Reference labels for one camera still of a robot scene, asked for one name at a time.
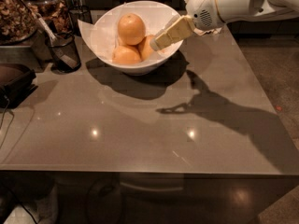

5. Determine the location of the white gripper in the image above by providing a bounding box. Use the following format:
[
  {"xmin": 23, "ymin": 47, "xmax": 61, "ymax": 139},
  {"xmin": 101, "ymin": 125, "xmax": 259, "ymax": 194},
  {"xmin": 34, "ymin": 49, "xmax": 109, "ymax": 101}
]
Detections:
[{"xmin": 149, "ymin": 0, "xmax": 224, "ymax": 51}]

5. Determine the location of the orange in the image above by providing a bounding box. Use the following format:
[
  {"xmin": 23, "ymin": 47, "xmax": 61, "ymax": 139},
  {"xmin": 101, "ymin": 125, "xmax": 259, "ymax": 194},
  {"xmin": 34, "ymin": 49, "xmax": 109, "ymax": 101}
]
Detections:
[
  {"xmin": 118, "ymin": 13, "xmax": 146, "ymax": 45},
  {"xmin": 112, "ymin": 46, "xmax": 141, "ymax": 64},
  {"xmin": 137, "ymin": 35, "xmax": 154, "ymax": 61}
]

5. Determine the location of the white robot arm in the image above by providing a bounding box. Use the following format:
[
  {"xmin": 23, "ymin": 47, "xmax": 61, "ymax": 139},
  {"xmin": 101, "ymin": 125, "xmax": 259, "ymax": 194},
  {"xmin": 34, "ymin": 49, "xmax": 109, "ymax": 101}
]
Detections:
[{"xmin": 150, "ymin": 0, "xmax": 299, "ymax": 50}]

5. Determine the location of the white ceramic bowl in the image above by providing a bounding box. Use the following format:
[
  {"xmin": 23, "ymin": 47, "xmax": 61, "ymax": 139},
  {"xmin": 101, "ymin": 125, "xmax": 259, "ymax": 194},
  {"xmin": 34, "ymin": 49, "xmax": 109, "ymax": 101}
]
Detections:
[{"xmin": 89, "ymin": 0, "xmax": 187, "ymax": 77}]

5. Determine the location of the white paper bowl liner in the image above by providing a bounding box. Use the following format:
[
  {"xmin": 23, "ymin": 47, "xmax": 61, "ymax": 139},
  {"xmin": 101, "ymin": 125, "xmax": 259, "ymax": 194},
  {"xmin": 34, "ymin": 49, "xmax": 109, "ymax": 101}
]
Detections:
[{"xmin": 78, "ymin": 1, "xmax": 179, "ymax": 64}]

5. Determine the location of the folded beige napkin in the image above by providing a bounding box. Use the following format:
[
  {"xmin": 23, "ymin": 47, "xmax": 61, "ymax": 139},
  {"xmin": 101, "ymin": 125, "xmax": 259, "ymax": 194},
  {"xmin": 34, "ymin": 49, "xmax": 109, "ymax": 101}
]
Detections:
[{"xmin": 184, "ymin": 0, "xmax": 221, "ymax": 35}]

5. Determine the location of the small black mesh holder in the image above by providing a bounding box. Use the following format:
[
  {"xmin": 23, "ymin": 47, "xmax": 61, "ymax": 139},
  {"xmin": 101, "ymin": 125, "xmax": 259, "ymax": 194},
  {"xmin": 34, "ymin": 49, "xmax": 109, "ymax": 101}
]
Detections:
[{"xmin": 69, "ymin": 6, "xmax": 93, "ymax": 36}]

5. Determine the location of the white plastic spoon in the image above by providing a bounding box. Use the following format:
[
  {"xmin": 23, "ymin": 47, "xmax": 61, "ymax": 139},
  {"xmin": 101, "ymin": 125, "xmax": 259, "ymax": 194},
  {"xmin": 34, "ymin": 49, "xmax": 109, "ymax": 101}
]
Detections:
[{"xmin": 36, "ymin": 15, "xmax": 78, "ymax": 70}]

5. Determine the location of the black mesh cup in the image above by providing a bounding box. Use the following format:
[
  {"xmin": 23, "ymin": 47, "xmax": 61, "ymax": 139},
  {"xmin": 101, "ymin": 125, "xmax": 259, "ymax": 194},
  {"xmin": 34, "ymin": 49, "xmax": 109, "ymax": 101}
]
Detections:
[{"xmin": 46, "ymin": 33, "xmax": 81, "ymax": 73}]

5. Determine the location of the large glass snack jar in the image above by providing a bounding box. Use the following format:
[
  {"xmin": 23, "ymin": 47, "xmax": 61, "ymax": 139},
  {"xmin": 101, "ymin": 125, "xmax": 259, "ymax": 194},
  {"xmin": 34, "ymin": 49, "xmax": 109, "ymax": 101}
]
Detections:
[{"xmin": 0, "ymin": 0, "xmax": 36, "ymax": 46}]

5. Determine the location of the dark brown tray device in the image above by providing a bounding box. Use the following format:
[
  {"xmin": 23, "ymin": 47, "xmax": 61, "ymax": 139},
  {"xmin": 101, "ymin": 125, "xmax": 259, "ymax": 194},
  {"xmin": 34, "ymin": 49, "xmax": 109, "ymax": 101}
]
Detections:
[{"xmin": 0, "ymin": 63, "xmax": 36, "ymax": 108}]

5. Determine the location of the thin black cable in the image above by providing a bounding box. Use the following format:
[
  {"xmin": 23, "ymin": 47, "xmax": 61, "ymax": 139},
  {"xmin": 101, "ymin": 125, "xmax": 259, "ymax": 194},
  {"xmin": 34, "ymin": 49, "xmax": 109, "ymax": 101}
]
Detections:
[{"xmin": 0, "ymin": 95, "xmax": 16, "ymax": 149}]

